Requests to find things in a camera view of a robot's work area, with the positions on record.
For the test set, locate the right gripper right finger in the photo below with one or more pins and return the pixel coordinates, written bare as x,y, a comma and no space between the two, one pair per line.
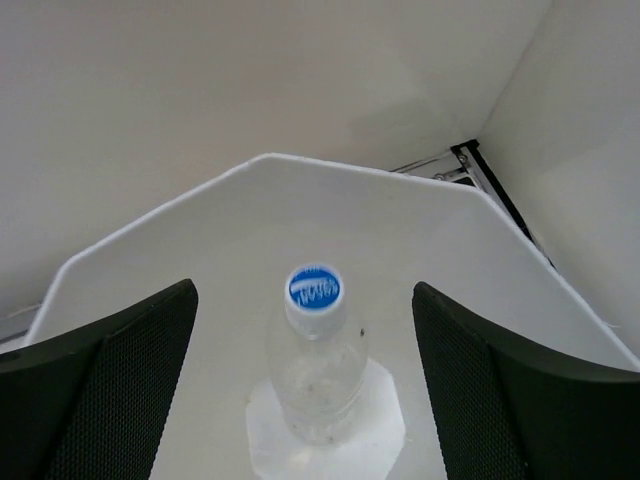
506,407

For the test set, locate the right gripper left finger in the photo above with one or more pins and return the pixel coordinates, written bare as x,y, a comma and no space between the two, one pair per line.
92,403

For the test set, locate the clear bottle white cap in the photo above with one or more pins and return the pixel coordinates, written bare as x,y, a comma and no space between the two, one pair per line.
317,351

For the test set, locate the white plastic bin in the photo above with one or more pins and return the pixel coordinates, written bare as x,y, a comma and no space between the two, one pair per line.
238,237

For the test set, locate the right aluminium frame rail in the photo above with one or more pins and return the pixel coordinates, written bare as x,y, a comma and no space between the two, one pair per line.
464,164

